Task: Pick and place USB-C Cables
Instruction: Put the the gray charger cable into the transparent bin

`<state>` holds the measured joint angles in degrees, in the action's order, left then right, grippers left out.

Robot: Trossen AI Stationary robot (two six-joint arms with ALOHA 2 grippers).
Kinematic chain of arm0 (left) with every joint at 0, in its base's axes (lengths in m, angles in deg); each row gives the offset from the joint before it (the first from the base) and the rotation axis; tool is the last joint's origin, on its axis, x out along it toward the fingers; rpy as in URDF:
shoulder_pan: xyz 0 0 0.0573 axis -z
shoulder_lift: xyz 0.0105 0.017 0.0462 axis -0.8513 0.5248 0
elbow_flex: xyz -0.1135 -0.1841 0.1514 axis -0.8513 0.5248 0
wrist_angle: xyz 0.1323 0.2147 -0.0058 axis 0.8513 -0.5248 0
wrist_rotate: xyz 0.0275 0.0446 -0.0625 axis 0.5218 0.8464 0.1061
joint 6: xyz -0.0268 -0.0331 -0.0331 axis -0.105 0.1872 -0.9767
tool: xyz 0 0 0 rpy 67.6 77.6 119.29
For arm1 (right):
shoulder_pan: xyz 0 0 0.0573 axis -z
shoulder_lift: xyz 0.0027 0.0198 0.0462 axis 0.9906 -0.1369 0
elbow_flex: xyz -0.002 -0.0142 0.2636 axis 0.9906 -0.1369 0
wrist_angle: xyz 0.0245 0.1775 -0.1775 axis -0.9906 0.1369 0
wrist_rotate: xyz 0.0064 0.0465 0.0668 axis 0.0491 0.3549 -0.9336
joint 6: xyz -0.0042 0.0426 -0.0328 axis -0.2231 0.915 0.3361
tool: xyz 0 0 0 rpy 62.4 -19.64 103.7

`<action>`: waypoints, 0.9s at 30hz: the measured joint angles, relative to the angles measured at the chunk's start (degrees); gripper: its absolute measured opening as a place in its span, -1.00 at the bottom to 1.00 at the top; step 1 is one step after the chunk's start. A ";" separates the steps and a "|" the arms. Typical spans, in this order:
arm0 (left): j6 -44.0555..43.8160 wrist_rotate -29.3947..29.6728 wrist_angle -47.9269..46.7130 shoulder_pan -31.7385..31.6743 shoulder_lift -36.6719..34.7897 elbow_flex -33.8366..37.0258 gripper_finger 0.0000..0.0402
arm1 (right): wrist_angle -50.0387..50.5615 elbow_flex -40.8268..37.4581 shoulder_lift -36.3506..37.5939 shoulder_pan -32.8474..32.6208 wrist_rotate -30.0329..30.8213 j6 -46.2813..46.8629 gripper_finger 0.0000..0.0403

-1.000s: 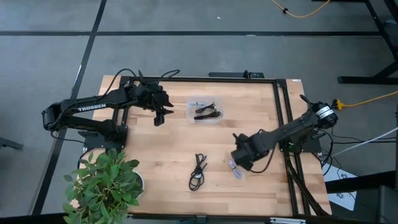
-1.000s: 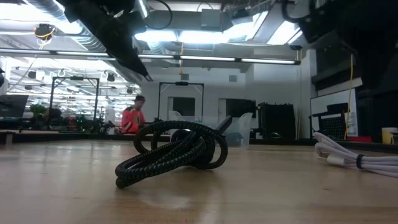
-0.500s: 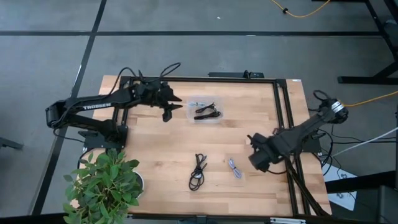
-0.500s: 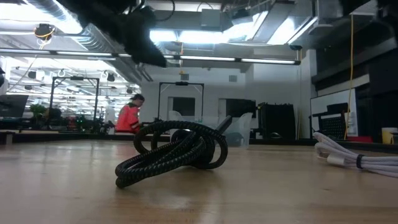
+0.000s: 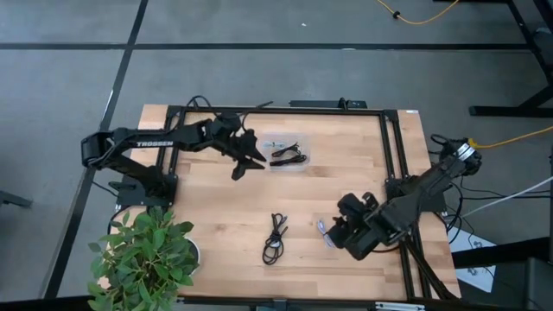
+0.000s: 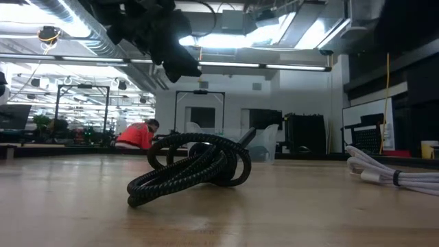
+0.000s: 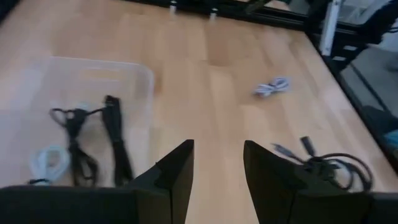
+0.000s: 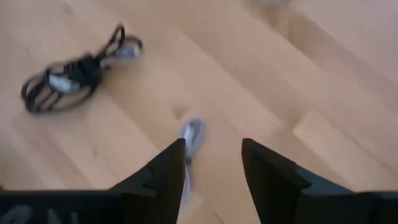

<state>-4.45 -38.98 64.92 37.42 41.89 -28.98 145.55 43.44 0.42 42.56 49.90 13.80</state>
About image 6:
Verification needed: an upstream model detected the person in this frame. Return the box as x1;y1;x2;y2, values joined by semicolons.
114;118;161;150

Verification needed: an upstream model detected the dark computer monitor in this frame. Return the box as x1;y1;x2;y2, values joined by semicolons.
0;104;32;131

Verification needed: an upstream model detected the red box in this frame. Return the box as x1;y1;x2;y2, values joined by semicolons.
381;149;412;158

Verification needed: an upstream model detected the green potted plant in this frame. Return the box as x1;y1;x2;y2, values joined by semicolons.
32;114;52;139

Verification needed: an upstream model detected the yellow cup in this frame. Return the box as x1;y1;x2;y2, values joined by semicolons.
420;140;439;160

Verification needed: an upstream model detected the long linear ceiling light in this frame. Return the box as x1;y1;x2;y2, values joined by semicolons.
0;52;154;67
198;60;333;73

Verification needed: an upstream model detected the white power strip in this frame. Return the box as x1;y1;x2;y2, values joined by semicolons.
383;123;394;151

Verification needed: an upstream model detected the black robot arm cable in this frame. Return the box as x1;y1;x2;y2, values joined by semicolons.
190;0;218;38

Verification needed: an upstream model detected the dark background workbench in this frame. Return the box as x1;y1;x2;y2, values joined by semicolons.
0;141;188;160

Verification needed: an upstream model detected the black cabinet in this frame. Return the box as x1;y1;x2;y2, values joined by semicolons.
283;113;327;156

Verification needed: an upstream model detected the white braided USB-C cable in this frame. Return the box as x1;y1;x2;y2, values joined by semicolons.
345;145;439;198

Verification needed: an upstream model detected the yellow hanging cord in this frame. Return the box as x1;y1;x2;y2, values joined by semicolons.
378;51;392;155

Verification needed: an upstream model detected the clear plastic bin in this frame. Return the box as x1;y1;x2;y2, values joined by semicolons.
186;121;279;164

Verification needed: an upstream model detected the black pegboard cart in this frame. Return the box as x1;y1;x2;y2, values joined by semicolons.
340;113;385;156

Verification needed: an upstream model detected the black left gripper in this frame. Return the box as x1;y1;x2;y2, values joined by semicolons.
105;0;203;84

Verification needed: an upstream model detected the whiteboard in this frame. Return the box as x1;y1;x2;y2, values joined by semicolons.
342;97;396;152

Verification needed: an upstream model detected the black metal frame stand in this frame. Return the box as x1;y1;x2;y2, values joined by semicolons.
54;83;111;135
174;89;226;134

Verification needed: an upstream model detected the black braided USB-C cable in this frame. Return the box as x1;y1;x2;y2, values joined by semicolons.
126;127;257;209

